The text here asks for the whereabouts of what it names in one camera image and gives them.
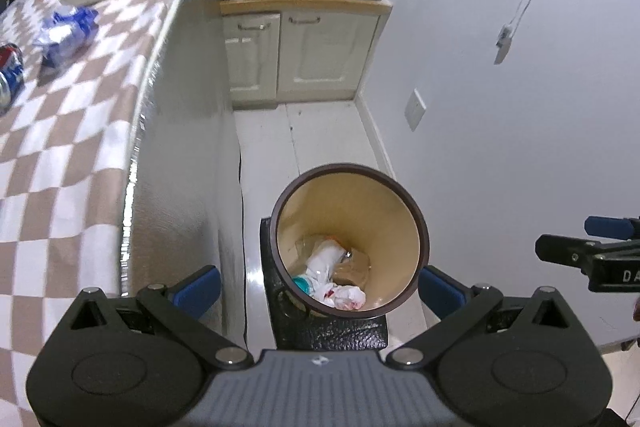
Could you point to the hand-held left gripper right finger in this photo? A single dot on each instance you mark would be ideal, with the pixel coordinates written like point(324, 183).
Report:
point(440, 292)

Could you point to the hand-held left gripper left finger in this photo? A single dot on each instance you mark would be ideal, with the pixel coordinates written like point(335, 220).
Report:
point(200, 289)

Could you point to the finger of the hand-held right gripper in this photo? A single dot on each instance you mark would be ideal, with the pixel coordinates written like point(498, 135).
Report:
point(610, 226)
point(562, 249)

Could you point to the torn brown cardboard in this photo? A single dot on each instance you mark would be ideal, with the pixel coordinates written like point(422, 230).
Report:
point(355, 269)

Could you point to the teal round lid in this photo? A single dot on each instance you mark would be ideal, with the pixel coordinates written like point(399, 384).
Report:
point(302, 284)

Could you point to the white clear plastic packet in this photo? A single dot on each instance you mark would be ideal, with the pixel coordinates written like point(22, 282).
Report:
point(325, 259)

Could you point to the beige bin with brown rim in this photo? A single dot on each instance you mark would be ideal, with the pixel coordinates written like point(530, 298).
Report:
point(350, 207)

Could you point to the crushed blue soda can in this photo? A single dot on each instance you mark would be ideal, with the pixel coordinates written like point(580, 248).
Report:
point(10, 77)

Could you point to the cream cabinet with wooden top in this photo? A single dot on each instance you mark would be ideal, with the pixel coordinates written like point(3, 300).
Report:
point(310, 52)

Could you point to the crumpled blue white wrapper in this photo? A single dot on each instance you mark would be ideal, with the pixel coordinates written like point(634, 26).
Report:
point(65, 32)

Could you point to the white wall socket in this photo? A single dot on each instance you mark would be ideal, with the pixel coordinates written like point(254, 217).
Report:
point(416, 109)

